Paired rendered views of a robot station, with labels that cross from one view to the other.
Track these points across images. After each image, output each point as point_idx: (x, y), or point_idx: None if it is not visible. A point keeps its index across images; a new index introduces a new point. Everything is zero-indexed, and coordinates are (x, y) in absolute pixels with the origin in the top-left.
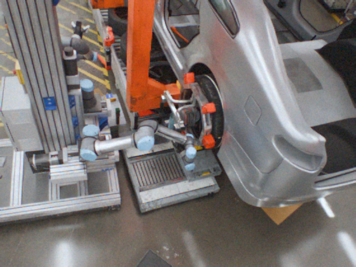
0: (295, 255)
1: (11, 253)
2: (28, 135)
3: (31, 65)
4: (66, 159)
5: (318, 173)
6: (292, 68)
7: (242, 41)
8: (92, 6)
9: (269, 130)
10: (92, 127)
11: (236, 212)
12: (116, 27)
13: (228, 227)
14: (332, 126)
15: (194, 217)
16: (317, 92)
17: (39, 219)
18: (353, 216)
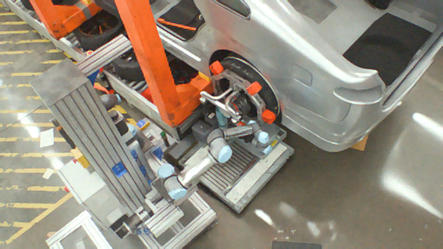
0: (392, 169)
1: None
2: (111, 207)
3: (93, 148)
4: (155, 209)
5: (383, 97)
6: (300, 1)
7: (259, 19)
8: (56, 38)
9: (327, 86)
10: (165, 167)
11: (321, 161)
12: (94, 46)
13: (322, 179)
14: (364, 38)
15: (287, 188)
16: (334, 13)
17: None
18: (421, 104)
